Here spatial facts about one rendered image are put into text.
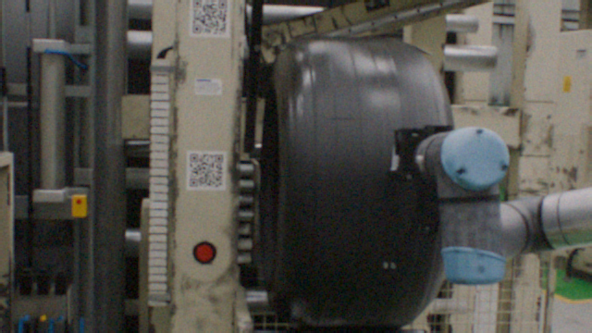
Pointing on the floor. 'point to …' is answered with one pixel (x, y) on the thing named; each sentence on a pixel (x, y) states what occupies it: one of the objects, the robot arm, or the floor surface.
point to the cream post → (219, 284)
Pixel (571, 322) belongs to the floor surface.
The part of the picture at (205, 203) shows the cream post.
